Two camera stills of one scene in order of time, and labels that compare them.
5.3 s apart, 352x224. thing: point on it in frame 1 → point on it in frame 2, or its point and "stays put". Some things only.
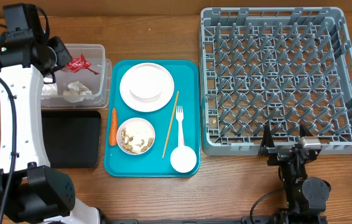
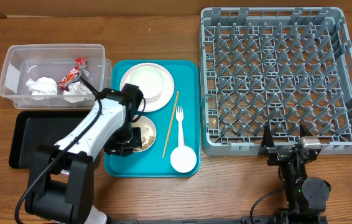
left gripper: (57, 43) → (114, 149)
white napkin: (77, 92) stays put
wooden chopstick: (171, 124) stays put
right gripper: (268, 149) stays put
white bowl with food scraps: (136, 136) stays put
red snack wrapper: (76, 65) → (74, 74)
